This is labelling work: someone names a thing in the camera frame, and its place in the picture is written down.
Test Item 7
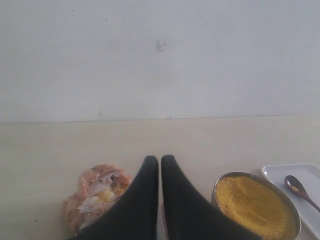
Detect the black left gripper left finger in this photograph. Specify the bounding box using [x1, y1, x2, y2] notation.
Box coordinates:
[71, 155, 159, 240]

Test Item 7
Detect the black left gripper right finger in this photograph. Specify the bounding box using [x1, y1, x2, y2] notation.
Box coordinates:
[161, 155, 262, 240]

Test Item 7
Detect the tan teddy bear striped shirt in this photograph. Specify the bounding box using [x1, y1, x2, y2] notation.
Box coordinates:
[62, 163, 132, 235]

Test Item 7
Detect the dark wooden spoon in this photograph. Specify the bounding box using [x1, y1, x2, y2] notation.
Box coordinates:
[284, 175, 320, 212]

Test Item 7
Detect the steel bowl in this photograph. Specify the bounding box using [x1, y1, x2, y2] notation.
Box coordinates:
[210, 171, 302, 240]

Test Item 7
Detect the yellow millet grain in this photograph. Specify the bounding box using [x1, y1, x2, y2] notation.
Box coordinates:
[215, 175, 293, 240]

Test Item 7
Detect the white plastic tray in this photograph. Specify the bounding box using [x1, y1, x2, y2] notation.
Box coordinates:
[261, 163, 320, 240]

